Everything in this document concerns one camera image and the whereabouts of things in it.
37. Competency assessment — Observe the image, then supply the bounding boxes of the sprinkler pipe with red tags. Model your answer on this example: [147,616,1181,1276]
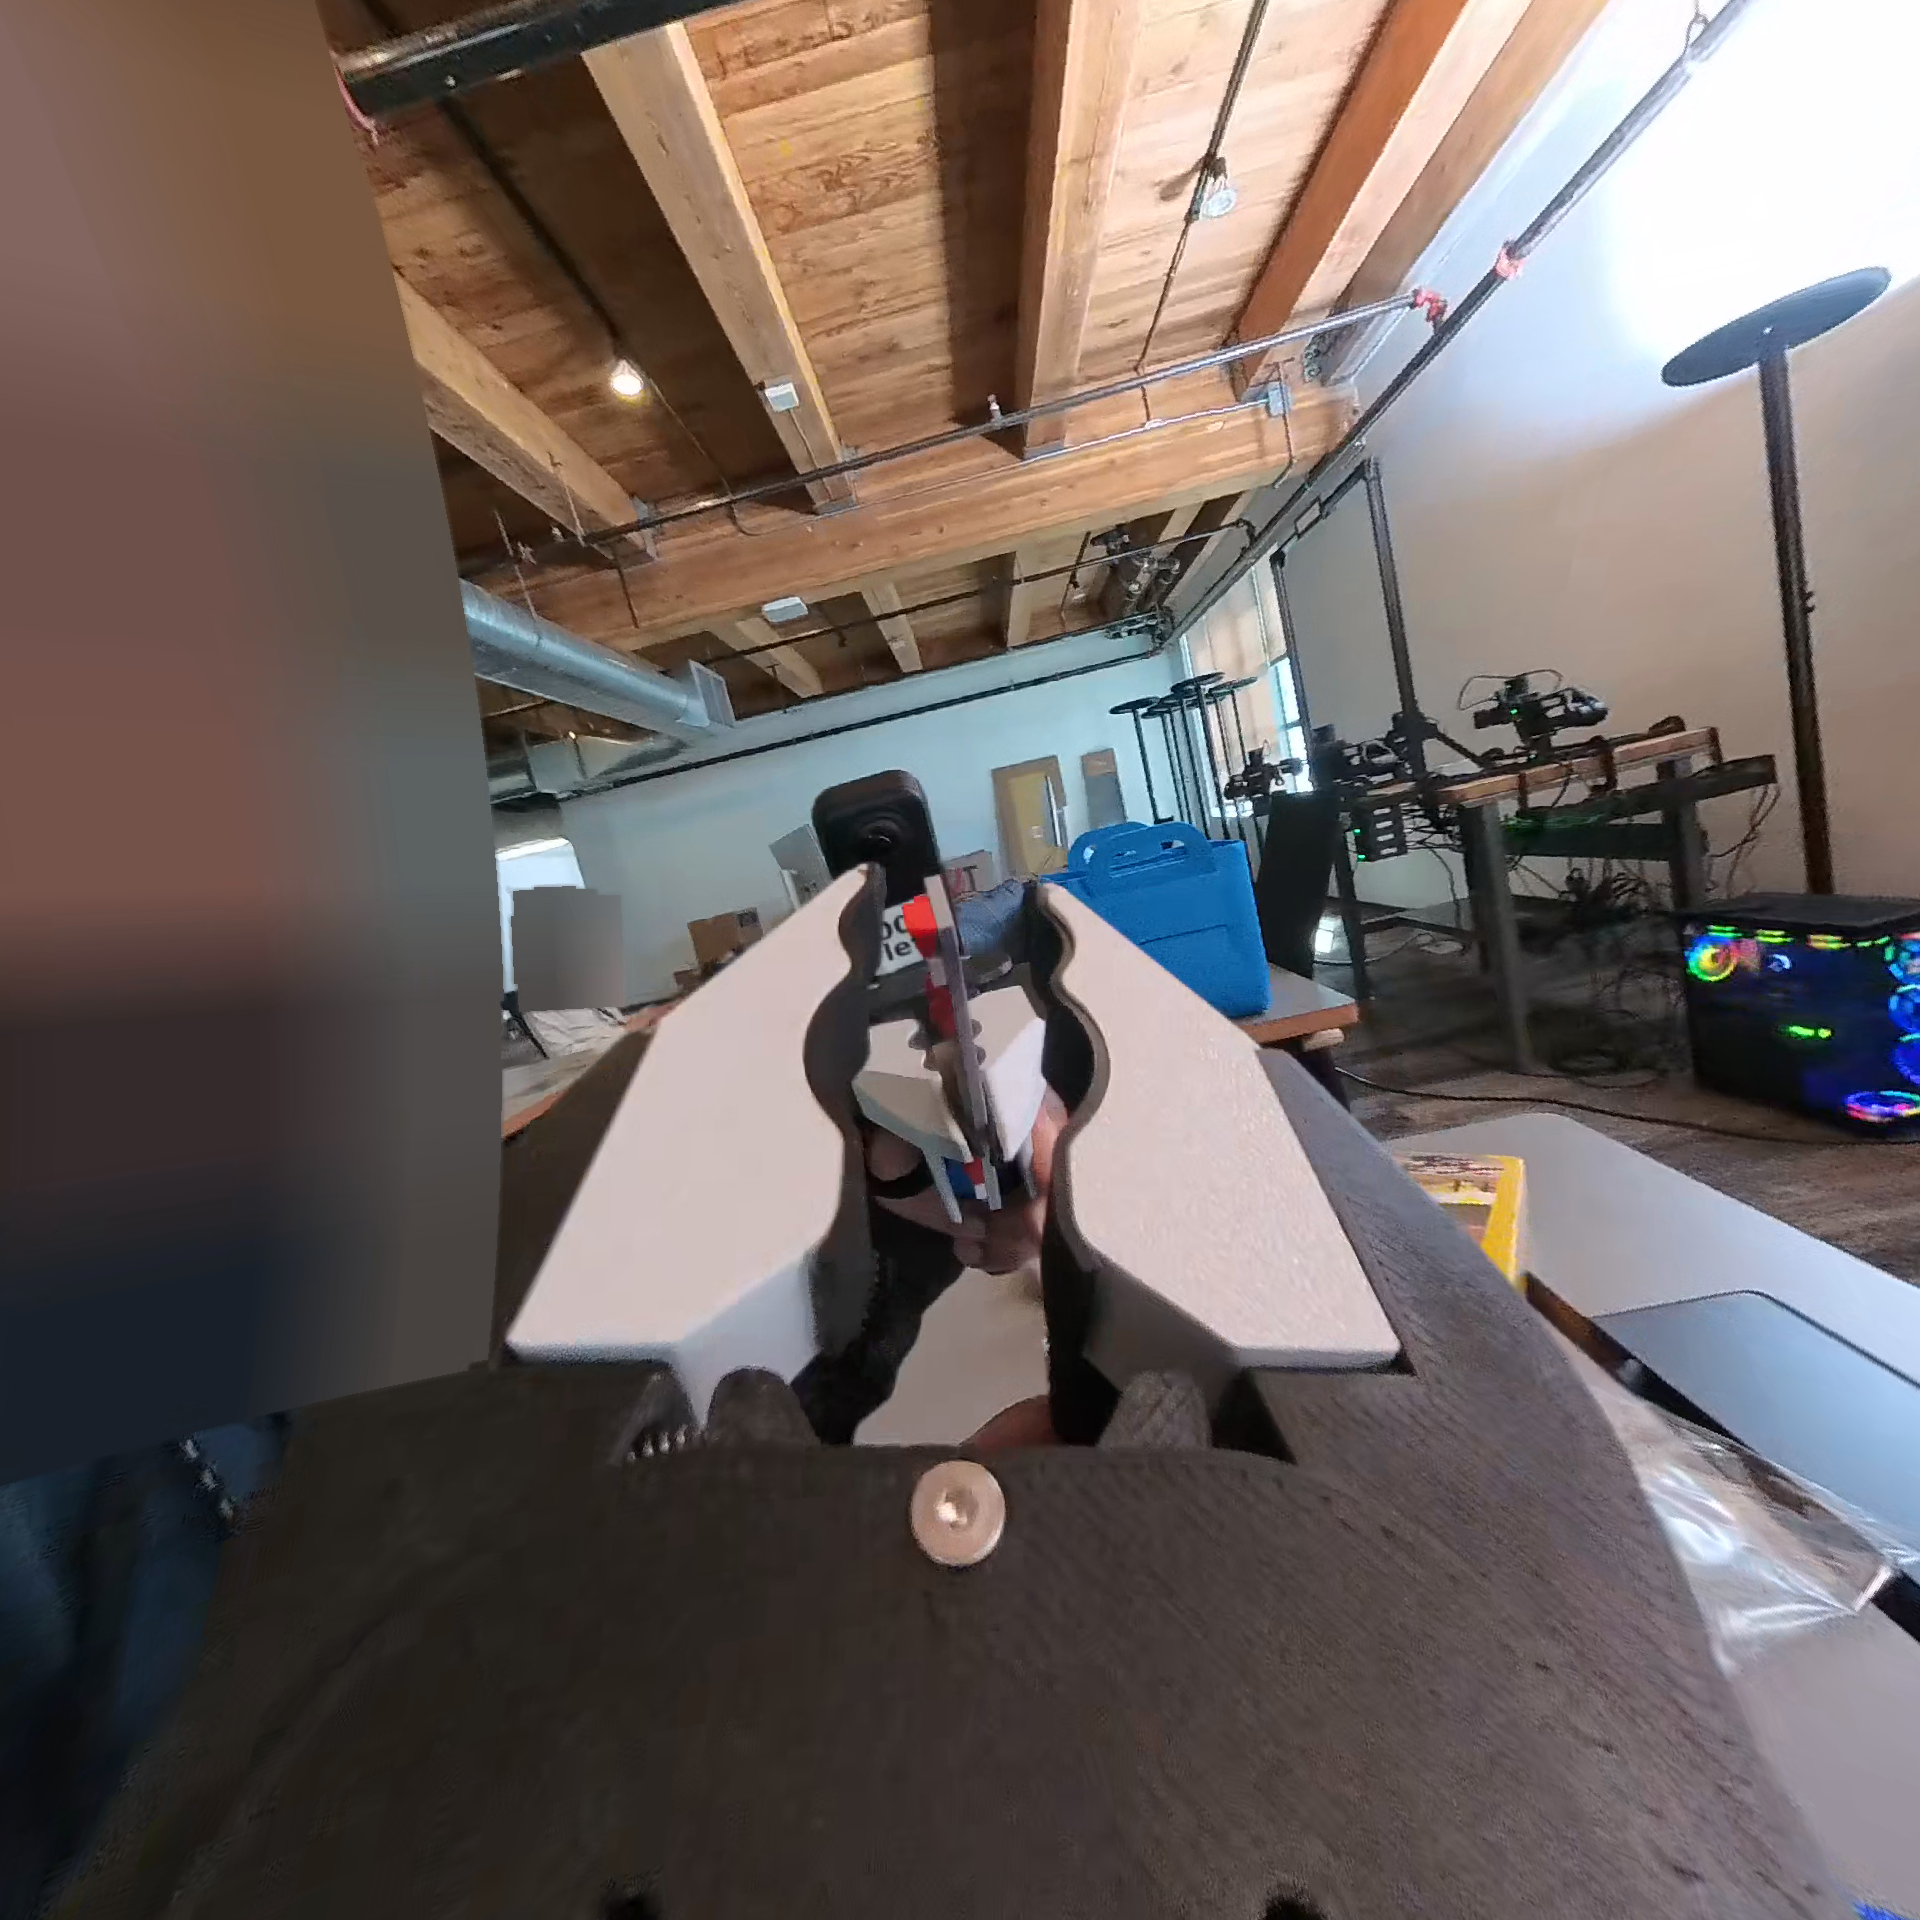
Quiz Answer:
[1162,0,1759,640]

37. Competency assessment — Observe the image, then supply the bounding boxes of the grey red white brick assembly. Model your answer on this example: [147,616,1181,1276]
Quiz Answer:
[901,877,1009,1213]

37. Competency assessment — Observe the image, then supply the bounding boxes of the yellow box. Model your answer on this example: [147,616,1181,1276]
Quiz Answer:
[1388,1151,1532,1295]

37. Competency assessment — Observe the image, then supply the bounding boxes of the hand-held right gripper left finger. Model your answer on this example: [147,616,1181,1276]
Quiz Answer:
[508,861,889,1394]

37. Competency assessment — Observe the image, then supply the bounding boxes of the grey laptop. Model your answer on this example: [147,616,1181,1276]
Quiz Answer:
[1587,1289,1920,1593]

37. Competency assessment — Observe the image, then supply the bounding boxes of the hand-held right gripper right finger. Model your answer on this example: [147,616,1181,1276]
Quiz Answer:
[1024,877,1408,1445]

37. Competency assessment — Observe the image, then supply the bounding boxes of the black metal stand frame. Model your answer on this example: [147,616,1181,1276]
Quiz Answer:
[1267,454,1449,782]

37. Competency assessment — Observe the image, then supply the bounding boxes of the wooden workbench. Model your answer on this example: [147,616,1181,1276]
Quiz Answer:
[1320,724,1784,1074]

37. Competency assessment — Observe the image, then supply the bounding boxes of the black computer tower colourful lights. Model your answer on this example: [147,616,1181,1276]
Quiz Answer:
[1668,888,1920,1129]

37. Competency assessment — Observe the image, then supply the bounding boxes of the blue plastic bin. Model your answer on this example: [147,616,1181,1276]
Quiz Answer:
[1040,820,1273,1022]

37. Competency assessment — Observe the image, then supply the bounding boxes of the person's blue jeans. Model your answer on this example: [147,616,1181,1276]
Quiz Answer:
[0,1409,295,1913]

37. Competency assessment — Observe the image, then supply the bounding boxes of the silver air duct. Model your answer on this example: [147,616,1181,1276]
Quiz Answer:
[458,575,741,754]

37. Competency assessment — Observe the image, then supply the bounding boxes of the clear plastic bag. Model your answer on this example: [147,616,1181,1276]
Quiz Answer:
[1583,1388,1900,1688]

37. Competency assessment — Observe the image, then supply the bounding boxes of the wooden door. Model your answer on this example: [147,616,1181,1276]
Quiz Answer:
[989,758,1072,874]

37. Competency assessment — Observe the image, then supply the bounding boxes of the black ceiling pipe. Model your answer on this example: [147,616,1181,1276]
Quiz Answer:
[333,0,848,120]

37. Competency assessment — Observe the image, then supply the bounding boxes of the white papers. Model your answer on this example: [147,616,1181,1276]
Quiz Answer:
[516,1005,669,1064]

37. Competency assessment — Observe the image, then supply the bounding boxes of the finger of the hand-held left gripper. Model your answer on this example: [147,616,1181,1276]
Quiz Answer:
[977,1020,1057,1160]
[853,1039,975,1221]

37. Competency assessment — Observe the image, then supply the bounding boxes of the person's left hand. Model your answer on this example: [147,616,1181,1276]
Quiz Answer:
[861,1110,1057,1279]

